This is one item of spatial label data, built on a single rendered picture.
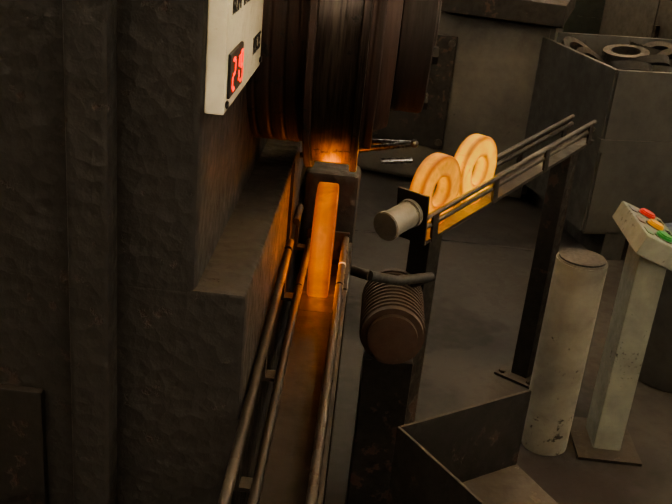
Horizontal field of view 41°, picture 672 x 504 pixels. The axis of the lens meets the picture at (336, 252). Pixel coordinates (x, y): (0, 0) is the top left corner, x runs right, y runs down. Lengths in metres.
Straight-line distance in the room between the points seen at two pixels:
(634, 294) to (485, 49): 1.99
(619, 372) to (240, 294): 1.50
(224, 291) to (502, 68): 3.14
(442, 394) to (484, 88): 1.85
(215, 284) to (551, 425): 1.46
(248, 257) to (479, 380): 1.65
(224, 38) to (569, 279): 1.40
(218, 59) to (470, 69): 3.18
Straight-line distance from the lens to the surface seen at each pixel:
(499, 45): 4.00
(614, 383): 2.34
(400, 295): 1.80
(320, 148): 1.24
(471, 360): 2.73
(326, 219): 1.35
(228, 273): 1.01
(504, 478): 1.19
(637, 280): 2.23
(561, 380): 2.26
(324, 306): 1.43
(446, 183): 1.91
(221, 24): 0.89
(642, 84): 3.48
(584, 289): 2.15
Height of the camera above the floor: 1.29
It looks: 23 degrees down
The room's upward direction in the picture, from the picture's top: 6 degrees clockwise
